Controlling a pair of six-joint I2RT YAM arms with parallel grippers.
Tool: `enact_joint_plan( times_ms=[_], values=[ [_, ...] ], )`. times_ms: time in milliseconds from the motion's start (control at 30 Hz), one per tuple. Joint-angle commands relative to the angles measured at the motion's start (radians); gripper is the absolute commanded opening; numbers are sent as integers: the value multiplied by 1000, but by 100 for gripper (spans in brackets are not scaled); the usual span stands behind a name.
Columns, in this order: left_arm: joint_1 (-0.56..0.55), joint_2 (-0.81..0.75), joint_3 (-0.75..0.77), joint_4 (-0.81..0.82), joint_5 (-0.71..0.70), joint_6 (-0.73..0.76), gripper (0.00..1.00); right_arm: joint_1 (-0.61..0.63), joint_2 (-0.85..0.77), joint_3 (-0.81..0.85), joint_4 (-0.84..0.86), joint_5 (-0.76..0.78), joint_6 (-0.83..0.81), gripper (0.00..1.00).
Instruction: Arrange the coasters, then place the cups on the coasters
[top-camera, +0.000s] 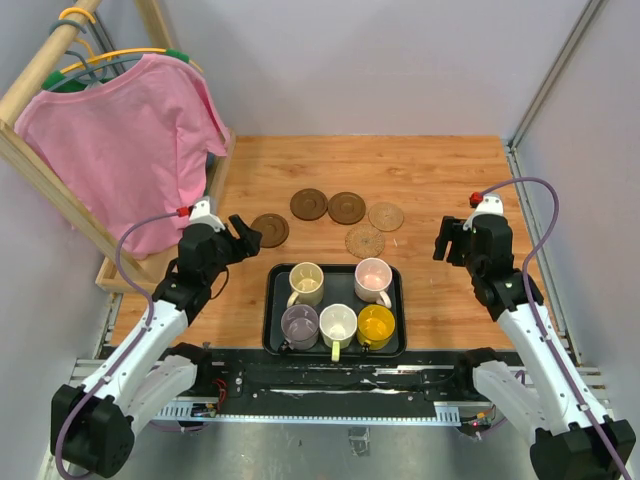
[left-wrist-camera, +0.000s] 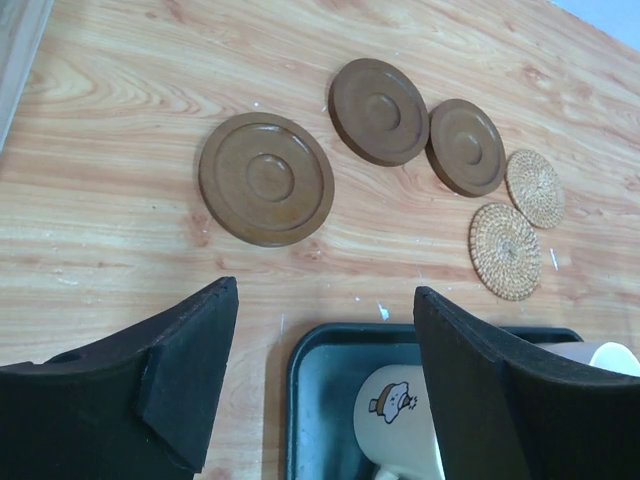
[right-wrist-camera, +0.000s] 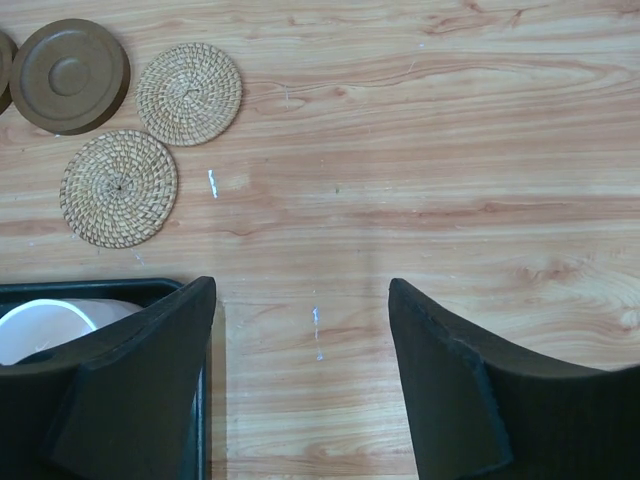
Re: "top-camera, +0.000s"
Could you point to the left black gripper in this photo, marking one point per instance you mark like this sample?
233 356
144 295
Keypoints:
248 243

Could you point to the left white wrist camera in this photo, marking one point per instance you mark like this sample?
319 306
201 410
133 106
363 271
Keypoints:
203 211

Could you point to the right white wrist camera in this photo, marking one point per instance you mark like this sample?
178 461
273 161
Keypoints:
488 203

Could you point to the brown wooden coaster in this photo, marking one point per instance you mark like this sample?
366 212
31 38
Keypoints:
274 229
309 204
346 208

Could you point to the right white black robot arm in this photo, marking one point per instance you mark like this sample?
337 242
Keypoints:
569 432

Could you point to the white mug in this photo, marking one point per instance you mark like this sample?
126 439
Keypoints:
338 326

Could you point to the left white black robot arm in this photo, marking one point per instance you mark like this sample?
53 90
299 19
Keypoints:
94 425

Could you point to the woven rattan coaster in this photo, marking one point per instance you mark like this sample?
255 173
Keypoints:
365 241
386 216

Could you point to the yellow green hanger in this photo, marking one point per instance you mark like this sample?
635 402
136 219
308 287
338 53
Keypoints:
158 30

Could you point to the black plastic tray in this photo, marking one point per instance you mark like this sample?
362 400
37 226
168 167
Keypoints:
338 289

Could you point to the pink t-shirt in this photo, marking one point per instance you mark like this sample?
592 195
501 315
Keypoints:
132 148

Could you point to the aluminium frame post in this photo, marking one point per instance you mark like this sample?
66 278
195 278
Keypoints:
578 32

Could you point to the grey hanger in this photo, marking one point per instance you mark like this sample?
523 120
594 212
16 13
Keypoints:
91 73

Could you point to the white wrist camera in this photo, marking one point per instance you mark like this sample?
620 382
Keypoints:
488 203
203 211

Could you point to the pink mug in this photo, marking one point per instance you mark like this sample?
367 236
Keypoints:
372 279

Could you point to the cream yellow mug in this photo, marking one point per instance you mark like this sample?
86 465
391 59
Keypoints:
306 281

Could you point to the lilac mug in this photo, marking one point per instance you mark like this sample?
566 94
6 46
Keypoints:
300 328

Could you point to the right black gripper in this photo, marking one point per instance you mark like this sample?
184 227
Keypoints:
452 229

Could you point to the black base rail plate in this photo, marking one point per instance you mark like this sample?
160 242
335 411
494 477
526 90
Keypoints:
312 387

